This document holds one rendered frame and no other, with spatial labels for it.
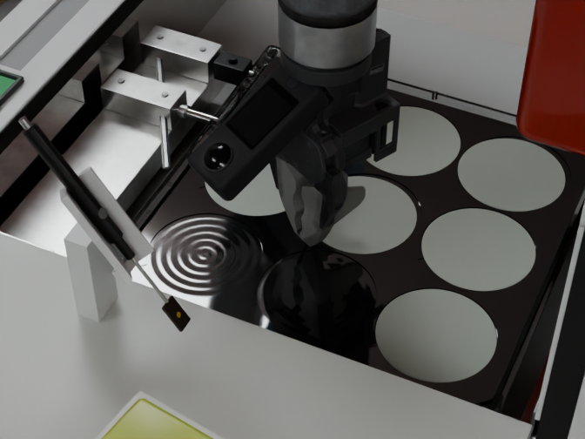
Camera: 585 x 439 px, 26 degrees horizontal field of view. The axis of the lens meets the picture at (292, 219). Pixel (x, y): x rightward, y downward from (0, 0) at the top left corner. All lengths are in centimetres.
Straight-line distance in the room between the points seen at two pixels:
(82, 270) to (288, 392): 18
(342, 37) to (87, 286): 26
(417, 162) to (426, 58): 27
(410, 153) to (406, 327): 22
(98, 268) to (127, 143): 32
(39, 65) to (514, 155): 46
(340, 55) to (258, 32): 55
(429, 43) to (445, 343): 52
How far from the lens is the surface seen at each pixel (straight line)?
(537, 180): 120
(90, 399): 94
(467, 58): 146
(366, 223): 114
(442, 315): 107
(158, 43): 133
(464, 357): 105
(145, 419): 84
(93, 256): 94
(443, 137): 123
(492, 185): 119
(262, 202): 116
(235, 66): 130
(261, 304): 108
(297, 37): 95
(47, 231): 118
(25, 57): 126
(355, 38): 95
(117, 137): 127
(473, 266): 112
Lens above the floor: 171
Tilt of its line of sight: 45 degrees down
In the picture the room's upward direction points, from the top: straight up
